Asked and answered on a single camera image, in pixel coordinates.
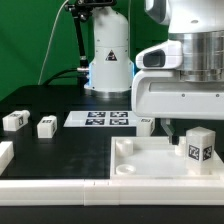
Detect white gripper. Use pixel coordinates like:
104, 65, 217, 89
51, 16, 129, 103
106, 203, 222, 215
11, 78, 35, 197
131, 70, 224, 145

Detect white square tabletop panel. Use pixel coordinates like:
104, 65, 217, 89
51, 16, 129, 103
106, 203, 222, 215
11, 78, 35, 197
110, 136, 224, 180

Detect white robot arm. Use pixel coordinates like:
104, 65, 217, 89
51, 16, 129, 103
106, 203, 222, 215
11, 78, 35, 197
86, 0, 224, 131

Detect white marker sheet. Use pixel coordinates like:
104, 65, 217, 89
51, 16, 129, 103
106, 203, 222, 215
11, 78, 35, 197
64, 111, 138, 127

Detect white left fence block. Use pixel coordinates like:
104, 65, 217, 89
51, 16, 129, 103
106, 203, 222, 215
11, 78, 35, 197
0, 141, 14, 175

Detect black cable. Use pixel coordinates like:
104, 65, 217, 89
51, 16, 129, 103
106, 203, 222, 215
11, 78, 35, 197
43, 68, 86, 87

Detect white cable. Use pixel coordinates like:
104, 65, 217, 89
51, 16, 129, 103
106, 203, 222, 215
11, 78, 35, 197
37, 0, 69, 86

